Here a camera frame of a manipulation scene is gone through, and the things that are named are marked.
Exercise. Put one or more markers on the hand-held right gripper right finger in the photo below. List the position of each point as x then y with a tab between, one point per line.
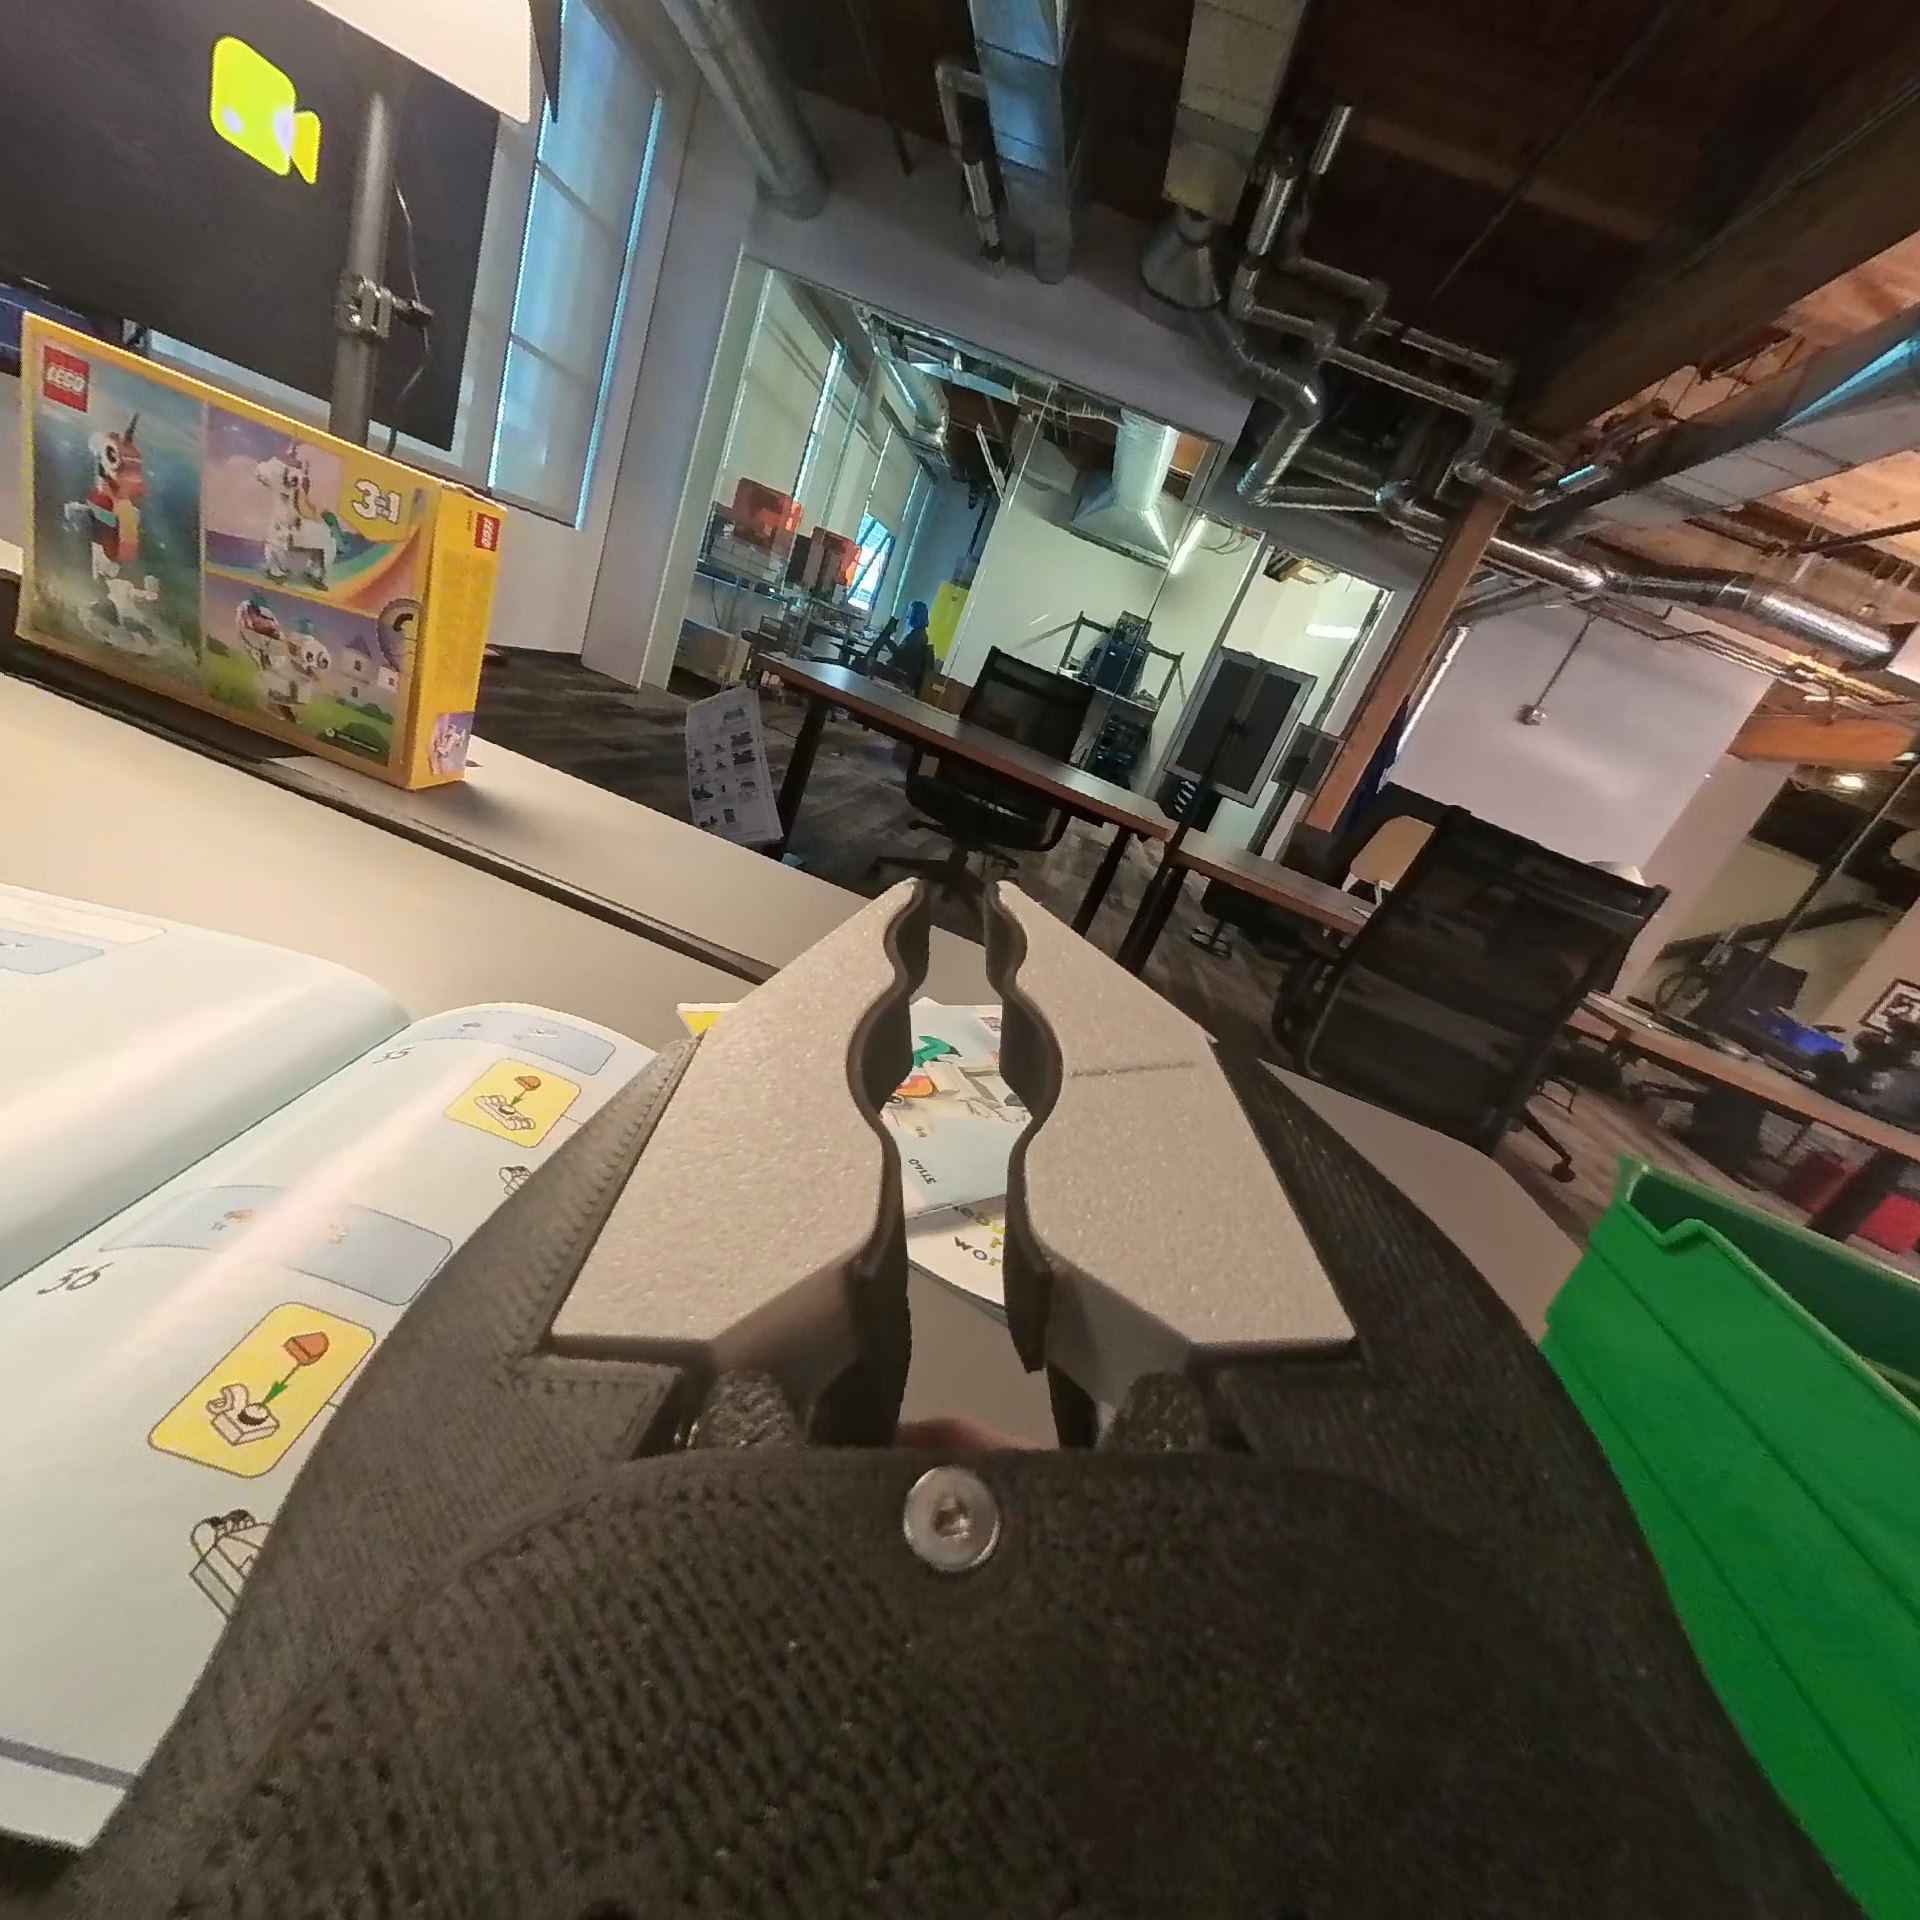
1185	1200

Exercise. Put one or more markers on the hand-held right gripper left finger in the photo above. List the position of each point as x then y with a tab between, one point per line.
735	1200

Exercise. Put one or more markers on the green plastic bin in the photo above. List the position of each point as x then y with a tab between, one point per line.
1739	1441

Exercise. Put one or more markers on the open lego instruction booklet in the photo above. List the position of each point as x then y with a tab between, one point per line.
194	1140

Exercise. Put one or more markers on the yellow lego set box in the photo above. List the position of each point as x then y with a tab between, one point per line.
253	555

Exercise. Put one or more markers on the white printed leaflet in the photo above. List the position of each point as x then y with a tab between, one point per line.
953	1096

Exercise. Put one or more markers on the black mesh office chair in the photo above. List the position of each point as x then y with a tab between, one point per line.
1469	975

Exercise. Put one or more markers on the folded paper sheet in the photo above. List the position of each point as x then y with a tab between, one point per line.
731	769

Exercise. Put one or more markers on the black panel on stand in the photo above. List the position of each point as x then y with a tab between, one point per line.
1253	720

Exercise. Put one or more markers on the long wooden office table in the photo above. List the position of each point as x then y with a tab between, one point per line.
961	734

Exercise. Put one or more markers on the wooden desk with monitors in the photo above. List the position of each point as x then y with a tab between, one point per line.
1756	1080

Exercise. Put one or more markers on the grey metal pole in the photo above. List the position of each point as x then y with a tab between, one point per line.
359	270

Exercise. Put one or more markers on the large black screen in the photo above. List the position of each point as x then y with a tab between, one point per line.
149	194

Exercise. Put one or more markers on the silver air duct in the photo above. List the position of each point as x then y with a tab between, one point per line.
1695	585

